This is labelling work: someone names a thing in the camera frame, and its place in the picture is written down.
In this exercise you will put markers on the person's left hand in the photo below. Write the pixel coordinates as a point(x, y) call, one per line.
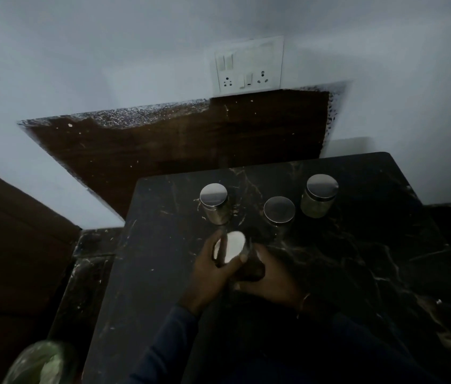
point(209, 275)

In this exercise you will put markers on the person's right hand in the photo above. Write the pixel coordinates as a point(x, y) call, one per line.
point(277, 279)

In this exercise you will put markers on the cloves jar steel lid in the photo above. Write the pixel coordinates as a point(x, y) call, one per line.
point(231, 245)

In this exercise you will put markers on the black pepper jar steel lid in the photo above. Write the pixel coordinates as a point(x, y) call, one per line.
point(279, 209)

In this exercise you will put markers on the fennel jar steel lid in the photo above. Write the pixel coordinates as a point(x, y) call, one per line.
point(321, 187)

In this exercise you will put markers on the person's left forearm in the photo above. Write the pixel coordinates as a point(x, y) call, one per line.
point(161, 355)

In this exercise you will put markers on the green glass container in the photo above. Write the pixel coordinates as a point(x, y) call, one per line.
point(37, 365)

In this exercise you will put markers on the dark brown wooden wall panel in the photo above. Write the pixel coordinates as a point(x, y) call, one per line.
point(169, 147)

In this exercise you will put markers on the white wall socket switch panel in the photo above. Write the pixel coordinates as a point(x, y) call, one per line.
point(249, 63)

